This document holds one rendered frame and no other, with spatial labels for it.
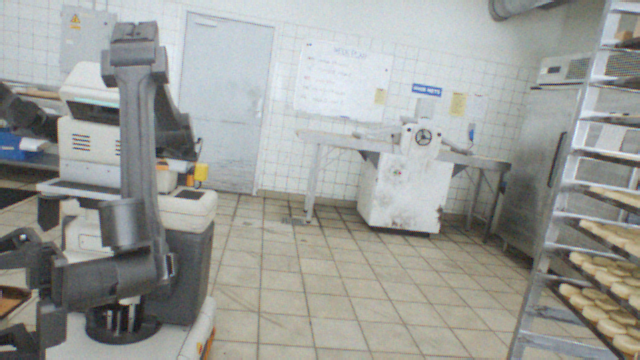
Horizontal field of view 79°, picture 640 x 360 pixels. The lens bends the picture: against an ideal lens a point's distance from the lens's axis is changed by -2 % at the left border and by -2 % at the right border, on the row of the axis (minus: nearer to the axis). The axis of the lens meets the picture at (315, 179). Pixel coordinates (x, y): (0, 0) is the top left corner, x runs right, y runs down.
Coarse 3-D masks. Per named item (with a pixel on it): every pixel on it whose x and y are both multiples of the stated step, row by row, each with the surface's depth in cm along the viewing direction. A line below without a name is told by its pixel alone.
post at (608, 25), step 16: (608, 0) 97; (608, 16) 96; (608, 32) 96; (592, 64) 99; (592, 96) 99; (576, 112) 102; (576, 128) 101; (576, 144) 102; (576, 160) 102; (560, 176) 105; (560, 192) 104; (560, 208) 105; (544, 224) 108; (560, 224) 105; (544, 240) 107; (544, 256) 107; (544, 272) 108; (528, 288) 111; (528, 320) 111; (512, 352) 113
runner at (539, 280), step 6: (534, 276) 109; (540, 276) 108; (546, 276) 108; (552, 276) 108; (534, 282) 108; (540, 282) 108; (552, 282) 108; (558, 282) 108; (564, 282) 107; (570, 282) 107; (576, 282) 107; (582, 282) 107; (582, 288) 107; (588, 288) 107; (594, 288) 107
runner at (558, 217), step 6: (552, 216) 105; (558, 216) 105; (564, 216) 105; (570, 216) 104; (576, 216) 104; (582, 216) 104; (558, 222) 104; (576, 222) 104; (600, 222) 104; (606, 222) 103; (612, 222) 103; (618, 222) 103; (636, 228) 102
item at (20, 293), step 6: (0, 288) 57; (6, 288) 57; (12, 288) 57; (18, 288) 57; (24, 288) 57; (6, 294) 57; (12, 294) 57; (18, 294) 57; (24, 294) 57; (30, 294) 57; (24, 300) 56; (18, 306) 55; (6, 312) 52; (0, 318) 51
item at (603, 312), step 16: (560, 288) 103; (576, 288) 102; (576, 304) 95; (592, 304) 94; (608, 304) 95; (592, 320) 89; (608, 320) 86; (624, 320) 88; (608, 336) 83; (624, 336) 79; (624, 352) 77
